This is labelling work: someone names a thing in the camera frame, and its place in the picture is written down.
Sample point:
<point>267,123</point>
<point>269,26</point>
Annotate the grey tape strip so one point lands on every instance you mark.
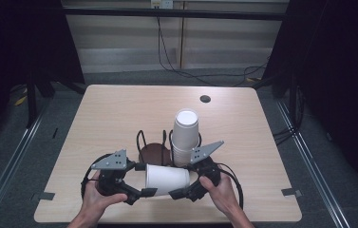
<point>43,196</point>
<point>291,192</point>

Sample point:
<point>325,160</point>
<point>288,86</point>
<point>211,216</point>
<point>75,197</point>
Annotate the dark round table grommet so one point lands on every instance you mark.
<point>205,98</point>

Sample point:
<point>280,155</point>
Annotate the person's right hand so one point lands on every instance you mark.
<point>221,196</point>

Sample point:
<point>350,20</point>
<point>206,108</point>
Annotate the small black floor strip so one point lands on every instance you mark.
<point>54,133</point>

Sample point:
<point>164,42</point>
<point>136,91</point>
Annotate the black horizontal metal bar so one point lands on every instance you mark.
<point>119,12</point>

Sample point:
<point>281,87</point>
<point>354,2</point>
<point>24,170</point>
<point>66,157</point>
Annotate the person's left hand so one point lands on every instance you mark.
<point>97,202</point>

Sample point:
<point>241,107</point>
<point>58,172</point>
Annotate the white wall socket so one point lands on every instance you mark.
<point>162,3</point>

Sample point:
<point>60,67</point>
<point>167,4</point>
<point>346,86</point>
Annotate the white disposable paper cup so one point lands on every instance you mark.
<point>167,179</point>

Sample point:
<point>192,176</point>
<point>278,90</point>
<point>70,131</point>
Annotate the black metal stand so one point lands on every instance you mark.
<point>31,104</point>

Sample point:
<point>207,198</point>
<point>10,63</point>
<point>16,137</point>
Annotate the black curtain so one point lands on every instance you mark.
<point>341,63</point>
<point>24,38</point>

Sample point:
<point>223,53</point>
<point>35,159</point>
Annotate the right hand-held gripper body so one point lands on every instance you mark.
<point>203,155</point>

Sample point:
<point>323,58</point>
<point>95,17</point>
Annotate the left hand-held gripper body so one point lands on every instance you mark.
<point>111,163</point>

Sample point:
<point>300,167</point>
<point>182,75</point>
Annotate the stack of white cups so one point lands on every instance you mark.
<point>184,133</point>

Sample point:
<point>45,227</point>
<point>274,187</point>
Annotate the yellow floor tape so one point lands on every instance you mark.
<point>251,79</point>
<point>20,100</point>

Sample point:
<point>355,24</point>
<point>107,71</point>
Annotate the metal floor rail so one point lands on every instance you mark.
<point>11,167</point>
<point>309,164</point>

